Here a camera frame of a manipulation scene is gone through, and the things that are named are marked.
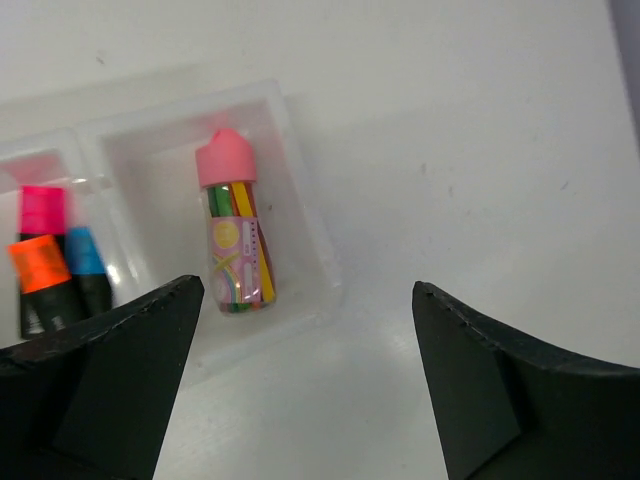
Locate blue highlighter marker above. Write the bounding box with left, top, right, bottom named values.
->
left=65, top=226, right=114, bottom=318

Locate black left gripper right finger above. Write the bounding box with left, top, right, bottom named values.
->
left=412, top=282, right=639, bottom=479

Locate pink highlighter marker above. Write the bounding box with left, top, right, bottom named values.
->
left=18, top=185, right=67, bottom=240

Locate orange highlighter marker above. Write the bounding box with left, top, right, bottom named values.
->
left=7, top=235, right=85, bottom=333

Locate white three-compartment foam tray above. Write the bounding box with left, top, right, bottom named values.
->
left=1, top=73, right=343, bottom=386

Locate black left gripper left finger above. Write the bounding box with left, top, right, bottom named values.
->
left=1, top=275, right=204, bottom=479

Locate pink-lidded toothpick jar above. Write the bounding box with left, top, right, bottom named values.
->
left=195, top=128, right=276, bottom=315

